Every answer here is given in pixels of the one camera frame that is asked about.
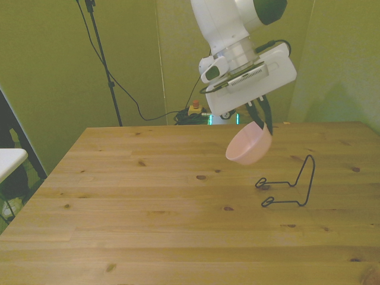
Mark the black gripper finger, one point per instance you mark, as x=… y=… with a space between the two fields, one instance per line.
x=253 y=114
x=266 y=114

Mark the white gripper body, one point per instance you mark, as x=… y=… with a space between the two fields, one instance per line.
x=252 y=92

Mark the pink plastic bowl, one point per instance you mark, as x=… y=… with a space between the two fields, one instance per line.
x=248 y=147

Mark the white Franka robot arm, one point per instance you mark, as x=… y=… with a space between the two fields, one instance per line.
x=225 y=26

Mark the device with green lights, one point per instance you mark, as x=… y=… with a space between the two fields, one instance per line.
x=228 y=117

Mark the yellow emergency stop button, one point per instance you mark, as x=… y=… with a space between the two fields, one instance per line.
x=196 y=108

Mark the black tripod stand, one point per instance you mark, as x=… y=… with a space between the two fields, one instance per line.
x=102 y=59

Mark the black leaning panel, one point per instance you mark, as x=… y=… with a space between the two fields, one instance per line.
x=20 y=142

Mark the white side table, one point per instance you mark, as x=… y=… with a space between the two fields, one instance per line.
x=10 y=161

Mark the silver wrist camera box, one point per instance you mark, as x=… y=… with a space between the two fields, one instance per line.
x=245 y=76

